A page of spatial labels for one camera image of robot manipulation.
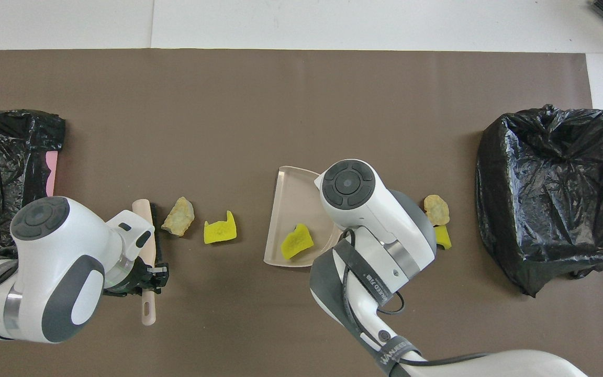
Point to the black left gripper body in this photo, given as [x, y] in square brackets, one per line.
[129, 280]

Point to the beige brush with black bristles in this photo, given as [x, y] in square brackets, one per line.
[148, 311]

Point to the beige crusty foam chunk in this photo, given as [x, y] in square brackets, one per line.
[178, 217]

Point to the yellow sponge piece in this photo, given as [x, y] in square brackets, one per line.
[220, 233]
[296, 242]

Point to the beige plastic dustpan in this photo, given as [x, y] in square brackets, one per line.
[293, 204]

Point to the pale beige foam piece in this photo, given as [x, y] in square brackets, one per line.
[437, 209]

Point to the yellow-green sponge piece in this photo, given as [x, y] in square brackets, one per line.
[444, 238]

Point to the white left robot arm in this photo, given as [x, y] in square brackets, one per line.
[45, 262]

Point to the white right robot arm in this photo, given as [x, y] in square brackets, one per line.
[348, 183]

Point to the pink plastic bin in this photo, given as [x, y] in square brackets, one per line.
[53, 173]

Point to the brown paper table mat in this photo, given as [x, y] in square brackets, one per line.
[333, 78]

